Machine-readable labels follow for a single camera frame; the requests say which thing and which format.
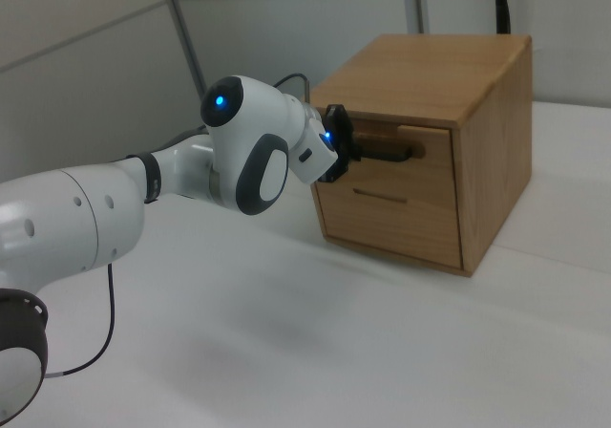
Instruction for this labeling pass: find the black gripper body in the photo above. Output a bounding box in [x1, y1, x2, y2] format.
[327, 119, 348, 169]

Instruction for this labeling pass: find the wooden drawer with black handle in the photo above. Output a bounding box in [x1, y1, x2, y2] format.
[333, 117, 458, 201]

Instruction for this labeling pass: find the wooden drawer with slot pull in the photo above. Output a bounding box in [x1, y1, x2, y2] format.
[312, 182, 465, 272]

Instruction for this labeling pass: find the wooden cabinet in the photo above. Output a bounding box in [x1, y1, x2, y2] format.
[307, 33, 534, 277]

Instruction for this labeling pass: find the black pole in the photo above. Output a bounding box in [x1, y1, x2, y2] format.
[493, 0, 515, 35]

